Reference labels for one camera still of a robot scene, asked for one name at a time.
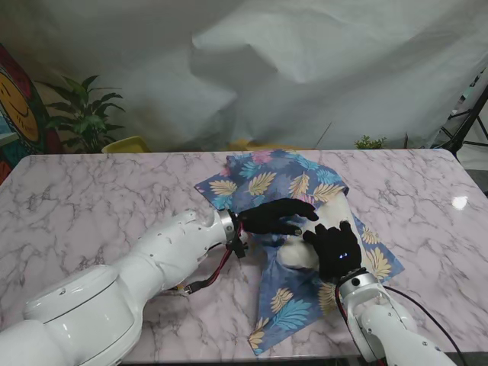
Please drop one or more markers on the small green plant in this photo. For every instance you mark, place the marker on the small green plant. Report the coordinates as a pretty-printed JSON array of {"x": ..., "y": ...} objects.
[{"x": 369, "y": 143}]

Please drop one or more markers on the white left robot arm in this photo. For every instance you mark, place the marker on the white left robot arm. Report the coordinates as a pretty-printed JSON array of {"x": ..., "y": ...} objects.
[{"x": 106, "y": 297}]

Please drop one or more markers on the mustard yellow fabric item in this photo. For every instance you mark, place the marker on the mustard yellow fabric item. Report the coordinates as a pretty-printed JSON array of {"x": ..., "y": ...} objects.
[{"x": 244, "y": 144}]

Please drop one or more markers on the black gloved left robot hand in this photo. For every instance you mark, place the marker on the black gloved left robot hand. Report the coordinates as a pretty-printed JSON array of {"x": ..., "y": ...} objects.
[{"x": 270, "y": 219}]

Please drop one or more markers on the black tripod stand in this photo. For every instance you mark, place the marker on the black tripod stand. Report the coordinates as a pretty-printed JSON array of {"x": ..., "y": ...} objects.
[{"x": 467, "y": 122}]

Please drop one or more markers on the white pillow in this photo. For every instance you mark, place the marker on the white pillow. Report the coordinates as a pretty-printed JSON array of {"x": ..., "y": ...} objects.
[{"x": 297, "y": 251}]

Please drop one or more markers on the yellow plastic chair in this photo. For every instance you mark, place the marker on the yellow plastic chair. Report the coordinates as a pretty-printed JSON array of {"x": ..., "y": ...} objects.
[{"x": 126, "y": 145}]

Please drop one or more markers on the white backdrop sheet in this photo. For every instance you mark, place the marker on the white backdrop sheet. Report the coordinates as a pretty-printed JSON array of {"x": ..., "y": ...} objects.
[{"x": 267, "y": 57}]

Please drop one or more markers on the large green potted plant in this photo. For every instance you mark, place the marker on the large green potted plant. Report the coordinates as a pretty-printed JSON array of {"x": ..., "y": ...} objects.
[{"x": 85, "y": 114}]

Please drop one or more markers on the blue leaf print pillowcase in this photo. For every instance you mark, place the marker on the blue leaf print pillowcase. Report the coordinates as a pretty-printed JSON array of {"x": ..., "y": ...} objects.
[{"x": 267, "y": 179}]

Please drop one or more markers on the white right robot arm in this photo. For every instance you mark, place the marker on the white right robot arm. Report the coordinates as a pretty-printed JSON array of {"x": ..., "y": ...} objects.
[{"x": 381, "y": 324}]

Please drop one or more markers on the colourful smiley painted board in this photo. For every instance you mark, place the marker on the colourful smiley painted board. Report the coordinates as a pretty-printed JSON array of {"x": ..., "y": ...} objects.
[{"x": 19, "y": 106}]

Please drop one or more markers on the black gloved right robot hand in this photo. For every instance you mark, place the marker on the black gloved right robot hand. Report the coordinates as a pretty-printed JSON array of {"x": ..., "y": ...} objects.
[{"x": 337, "y": 251}]

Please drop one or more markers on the thin brown stick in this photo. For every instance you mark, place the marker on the thin brown stick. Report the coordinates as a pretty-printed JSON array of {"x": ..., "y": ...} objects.
[{"x": 323, "y": 134}]

